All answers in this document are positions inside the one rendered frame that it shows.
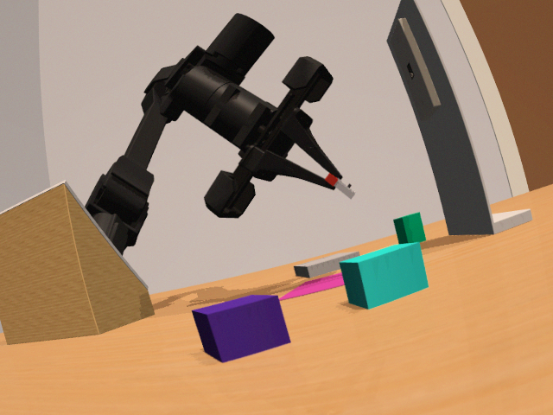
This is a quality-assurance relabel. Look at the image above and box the pink translucent square zone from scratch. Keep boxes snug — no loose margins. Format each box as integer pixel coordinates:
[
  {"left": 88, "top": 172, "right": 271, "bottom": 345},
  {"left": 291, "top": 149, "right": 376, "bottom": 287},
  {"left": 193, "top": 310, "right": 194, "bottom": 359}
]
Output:
[{"left": 279, "top": 273, "right": 344, "bottom": 300}]

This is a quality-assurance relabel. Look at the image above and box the green cube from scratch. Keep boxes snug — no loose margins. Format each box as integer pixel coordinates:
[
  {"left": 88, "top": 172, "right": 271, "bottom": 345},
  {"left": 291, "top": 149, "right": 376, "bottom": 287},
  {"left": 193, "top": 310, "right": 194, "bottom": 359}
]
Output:
[{"left": 393, "top": 213, "right": 426, "bottom": 244}]

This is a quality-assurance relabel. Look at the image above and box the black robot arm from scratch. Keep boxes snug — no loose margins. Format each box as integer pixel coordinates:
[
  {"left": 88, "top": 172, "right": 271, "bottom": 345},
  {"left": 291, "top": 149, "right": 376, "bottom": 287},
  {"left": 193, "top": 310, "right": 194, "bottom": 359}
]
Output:
[{"left": 85, "top": 13, "right": 275, "bottom": 255}]

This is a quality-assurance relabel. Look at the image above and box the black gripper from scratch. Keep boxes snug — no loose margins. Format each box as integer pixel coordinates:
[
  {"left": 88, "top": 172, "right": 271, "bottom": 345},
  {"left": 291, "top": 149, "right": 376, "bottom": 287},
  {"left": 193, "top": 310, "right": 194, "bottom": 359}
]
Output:
[{"left": 202, "top": 56, "right": 342, "bottom": 218}]

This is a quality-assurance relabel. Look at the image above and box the teal rectangular block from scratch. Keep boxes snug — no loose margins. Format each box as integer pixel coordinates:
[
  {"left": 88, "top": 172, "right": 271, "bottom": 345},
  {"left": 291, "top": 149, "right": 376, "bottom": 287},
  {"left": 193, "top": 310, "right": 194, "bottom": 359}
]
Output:
[{"left": 339, "top": 242, "right": 429, "bottom": 310}]

